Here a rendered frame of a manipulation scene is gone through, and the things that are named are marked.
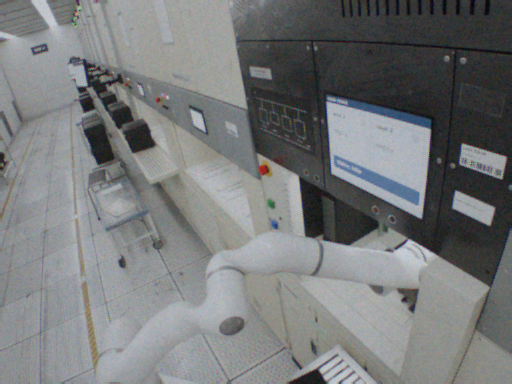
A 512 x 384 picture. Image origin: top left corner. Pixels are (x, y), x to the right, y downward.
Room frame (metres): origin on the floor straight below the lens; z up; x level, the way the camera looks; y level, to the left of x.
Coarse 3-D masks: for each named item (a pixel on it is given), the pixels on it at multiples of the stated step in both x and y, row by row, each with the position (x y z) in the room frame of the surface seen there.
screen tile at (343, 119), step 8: (336, 112) 0.71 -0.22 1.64; (344, 112) 0.69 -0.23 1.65; (336, 120) 0.72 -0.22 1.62; (344, 120) 0.69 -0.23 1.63; (352, 120) 0.67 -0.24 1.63; (368, 120) 0.62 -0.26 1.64; (344, 128) 0.69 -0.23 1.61; (352, 128) 0.67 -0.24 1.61; (360, 128) 0.65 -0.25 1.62; (368, 128) 0.62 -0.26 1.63; (336, 136) 0.72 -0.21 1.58; (360, 136) 0.65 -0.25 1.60; (368, 136) 0.62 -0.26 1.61; (336, 144) 0.72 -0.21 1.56; (344, 144) 0.69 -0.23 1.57; (352, 144) 0.67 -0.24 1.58; (360, 144) 0.65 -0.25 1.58; (368, 144) 0.63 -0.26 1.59; (344, 152) 0.70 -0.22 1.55; (352, 152) 0.67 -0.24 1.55; (360, 152) 0.65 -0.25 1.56; (368, 152) 0.63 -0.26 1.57; (360, 160) 0.65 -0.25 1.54; (368, 160) 0.63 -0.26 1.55
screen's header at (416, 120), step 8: (328, 96) 0.74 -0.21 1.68; (344, 104) 0.69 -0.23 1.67; (352, 104) 0.67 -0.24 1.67; (360, 104) 0.64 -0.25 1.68; (368, 104) 0.62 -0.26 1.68; (376, 112) 0.60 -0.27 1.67; (384, 112) 0.59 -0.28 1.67; (392, 112) 0.57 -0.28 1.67; (400, 112) 0.55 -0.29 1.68; (400, 120) 0.55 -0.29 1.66; (408, 120) 0.53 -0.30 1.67; (416, 120) 0.52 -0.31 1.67; (424, 120) 0.50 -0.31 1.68
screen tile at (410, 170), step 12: (384, 132) 0.58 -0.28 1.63; (396, 132) 0.56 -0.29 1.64; (408, 132) 0.53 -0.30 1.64; (396, 144) 0.56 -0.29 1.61; (408, 144) 0.53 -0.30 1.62; (420, 144) 0.51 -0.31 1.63; (384, 156) 0.58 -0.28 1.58; (408, 156) 0.53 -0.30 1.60; (420, 156) 0.50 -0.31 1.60; (384, 168) 0.58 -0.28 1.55; (396, 168) 0.55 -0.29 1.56; (408, 168) 0.53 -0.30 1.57; (420, 168) 0.50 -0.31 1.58; (408, 180) 0.53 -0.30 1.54; (420, 180) 0.50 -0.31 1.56
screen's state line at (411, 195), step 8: (336, 160) 0.72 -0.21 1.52; (344, 160) 0.70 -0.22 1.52; (344, 168) 0.70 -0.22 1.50; (352, 168) 0.67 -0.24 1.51; (360, 168) 0.65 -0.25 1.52; (360, 176) 0.65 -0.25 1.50; (368, 176) 0.63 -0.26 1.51; (376, 176) 0.60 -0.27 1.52; (384, 176) 0.58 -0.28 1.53; (376, 184) 0.60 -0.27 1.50; (384, 184) 0.58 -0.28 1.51; (392, 184) 0.56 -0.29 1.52; (400, 184) 0.54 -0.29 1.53; (392, 192) 0.56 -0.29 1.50; (400, 192) 0.54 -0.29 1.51; (408, 192) 0.52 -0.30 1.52; (416, 192) 0.51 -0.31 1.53; (408, 200) 0.52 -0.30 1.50; (416, 200) 0.50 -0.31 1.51
